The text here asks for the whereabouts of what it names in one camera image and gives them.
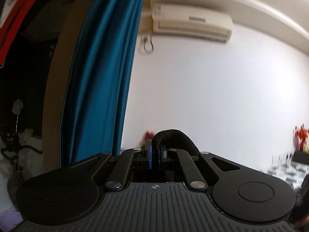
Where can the blue curtain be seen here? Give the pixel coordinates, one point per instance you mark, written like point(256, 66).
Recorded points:
point(96, 95)

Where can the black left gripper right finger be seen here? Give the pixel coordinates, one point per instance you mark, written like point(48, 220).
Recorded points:
point(163, 154)

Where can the red flower decoration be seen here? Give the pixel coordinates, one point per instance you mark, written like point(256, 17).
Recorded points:
point(300, 136)

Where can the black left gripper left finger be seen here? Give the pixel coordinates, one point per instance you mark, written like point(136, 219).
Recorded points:
point(148, 152)

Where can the red hanging garment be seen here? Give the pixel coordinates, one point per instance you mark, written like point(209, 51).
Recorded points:
point(12, 17)

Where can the black garment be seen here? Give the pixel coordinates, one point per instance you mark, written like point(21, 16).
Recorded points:
point(172, 139)

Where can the white wall air conditioner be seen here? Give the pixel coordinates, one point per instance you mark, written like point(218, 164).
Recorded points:
point(182, 20)

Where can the geometric patterned tablecloth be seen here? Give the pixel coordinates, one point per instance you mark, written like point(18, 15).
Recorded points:
point(285, 168)

